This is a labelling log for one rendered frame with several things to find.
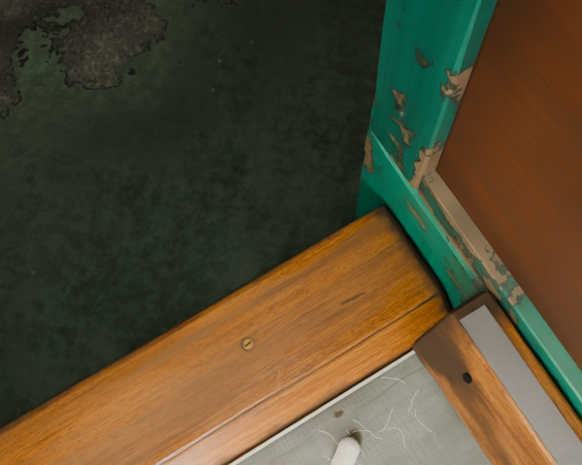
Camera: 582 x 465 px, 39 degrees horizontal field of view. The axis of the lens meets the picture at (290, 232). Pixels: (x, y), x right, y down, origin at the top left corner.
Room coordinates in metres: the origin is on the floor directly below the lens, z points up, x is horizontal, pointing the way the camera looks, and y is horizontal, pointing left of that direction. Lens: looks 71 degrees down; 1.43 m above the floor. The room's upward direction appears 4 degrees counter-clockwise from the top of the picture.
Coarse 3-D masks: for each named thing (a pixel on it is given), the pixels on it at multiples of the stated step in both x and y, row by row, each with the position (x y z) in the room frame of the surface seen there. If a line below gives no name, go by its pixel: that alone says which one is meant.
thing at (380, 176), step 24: (384, 168) 0.26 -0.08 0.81; (360, 192) 0.28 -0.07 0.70; (384, 192) 0.25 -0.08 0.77; (408, 192) 0.23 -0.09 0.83; (360, 216) 0.28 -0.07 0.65; (408, 216) 0.23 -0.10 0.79; (432, 216) 0.21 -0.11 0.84; (432, 240) 0.20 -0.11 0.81; (432, 264) 0.19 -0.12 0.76; (456, 264) 0.17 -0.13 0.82; (456, 288) 0.16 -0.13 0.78; (480, 288) 0.15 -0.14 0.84
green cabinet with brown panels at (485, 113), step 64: (448, 0) 0.24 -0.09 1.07; (512, 0) 0.22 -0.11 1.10; (576, 0) 0.19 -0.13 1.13; (384, 64) 0.28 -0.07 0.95; (448, 64) 0.23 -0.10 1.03; (512, 64) 0.21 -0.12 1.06; (576, 64) 0.18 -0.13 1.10; (384, 128) 0.27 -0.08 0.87; (448, 128) 0.23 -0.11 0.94; (512, 128) 0.19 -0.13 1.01; (576, 128) 0.17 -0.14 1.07; (448, 192) 0.21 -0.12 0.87; (512, 192) 0.17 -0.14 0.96; (576, 192) 0.15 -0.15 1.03; (512, 256) 0.15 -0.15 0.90; (576, 256) 0.13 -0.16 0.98; (512, 320) 0.12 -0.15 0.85; (576, 320) 0.10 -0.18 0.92; (576, 384) 0.07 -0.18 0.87
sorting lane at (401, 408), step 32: (384, 384) 0.09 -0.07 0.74; (416, 384) 0.09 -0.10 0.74; (320, 416) 0.07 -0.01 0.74; (352, 416) 0.07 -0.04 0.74; (384, 416) 0.07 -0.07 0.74; (416, 416) 0.07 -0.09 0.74; (448, 416) 0.06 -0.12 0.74; (256, 448) 0.05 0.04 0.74; (288, 448) 0.05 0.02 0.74; (320, 448) 0.05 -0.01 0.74; (384, 448) 0.04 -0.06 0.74; (416, 448) 0.04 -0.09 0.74; (448, 448) 0.04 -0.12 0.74; (480, 448) 0.04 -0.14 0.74
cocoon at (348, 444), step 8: (344, 440) 0.05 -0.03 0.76; (352, 440) 0.05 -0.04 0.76; (344, 448) 0.04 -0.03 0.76; (352, 448) 0.04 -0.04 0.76; (336, 456) 0.04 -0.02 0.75; (344, 456) 0.04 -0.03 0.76; (352, 456) 0.04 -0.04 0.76; (336, 464) 0.03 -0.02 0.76; (344, 464) 0.03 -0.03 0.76; (352, 464) 0.03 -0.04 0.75
